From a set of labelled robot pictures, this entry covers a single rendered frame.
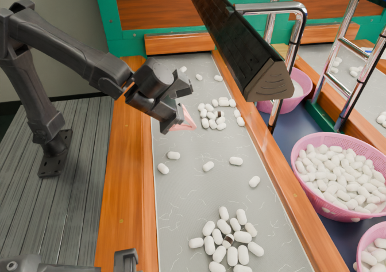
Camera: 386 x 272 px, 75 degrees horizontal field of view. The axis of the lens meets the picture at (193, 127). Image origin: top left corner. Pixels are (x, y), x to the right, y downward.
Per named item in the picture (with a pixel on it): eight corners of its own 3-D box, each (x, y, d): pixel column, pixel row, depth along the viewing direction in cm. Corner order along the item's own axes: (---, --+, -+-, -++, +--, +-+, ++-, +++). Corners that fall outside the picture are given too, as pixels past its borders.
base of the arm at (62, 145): (65, 112, 84) (43, 115, 83) (52, 157, 69) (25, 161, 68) (73, 130, 89) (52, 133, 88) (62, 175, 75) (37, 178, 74)
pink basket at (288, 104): (289, 129, 89) (296, 108, 83) (226, 102, 101) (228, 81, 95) (314, 95, 105) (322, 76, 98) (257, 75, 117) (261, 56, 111)
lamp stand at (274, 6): (216, 157, 79) (230, 7, 49) (204, 117, 94) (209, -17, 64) (273, 150, 81) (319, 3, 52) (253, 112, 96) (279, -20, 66)
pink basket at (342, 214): (343, 256, 57) (362, 238, 51) (263, 175, 74) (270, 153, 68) (406, 203, 67) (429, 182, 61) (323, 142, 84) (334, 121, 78)
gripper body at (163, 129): (177, 95, 67) (155, 81, 64) (182, 120, 60) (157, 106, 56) (163, 111, 70) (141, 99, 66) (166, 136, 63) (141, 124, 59)
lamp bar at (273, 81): (245, 103, 39) (253, 61, 35) (188, -4, 85) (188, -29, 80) (293, 99, 40) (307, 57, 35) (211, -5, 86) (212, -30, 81)
